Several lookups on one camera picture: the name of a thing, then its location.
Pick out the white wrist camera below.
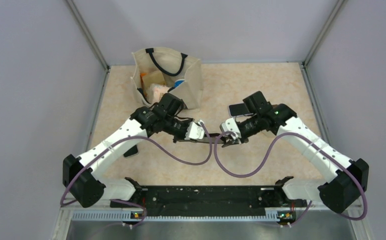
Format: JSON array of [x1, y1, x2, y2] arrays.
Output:
[[219, 117, 242, 140], [185, 119, 205, 141]]

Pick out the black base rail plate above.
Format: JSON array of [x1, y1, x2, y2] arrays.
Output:
[[128, 185, 307, 217]]

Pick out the snack packets in bag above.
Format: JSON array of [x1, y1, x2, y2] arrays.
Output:
[[140, 70, 185, 104]]

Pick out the beige canvas tote bag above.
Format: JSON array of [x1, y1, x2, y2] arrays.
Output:
[[130, 47, 204, 110]]

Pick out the black phone case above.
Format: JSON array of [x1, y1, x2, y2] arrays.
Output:
[[197, 133, 226, 145]]

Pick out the black phone at left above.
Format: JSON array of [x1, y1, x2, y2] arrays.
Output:
[[123, 145, 139, 158]]

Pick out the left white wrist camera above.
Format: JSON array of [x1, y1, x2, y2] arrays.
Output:
[[185, 119, 205, 141]]

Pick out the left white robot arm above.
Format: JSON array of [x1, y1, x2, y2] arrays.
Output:
[[60, 93, 210, 208]]

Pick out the phone in lilac case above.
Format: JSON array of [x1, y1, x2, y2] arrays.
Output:
[[228, 103, 250, 117]]

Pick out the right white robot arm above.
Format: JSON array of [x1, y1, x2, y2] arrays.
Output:
[[215, 91, 369, 219]]

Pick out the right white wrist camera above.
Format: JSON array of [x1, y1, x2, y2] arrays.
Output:
[[219, 117, 242, 140]]

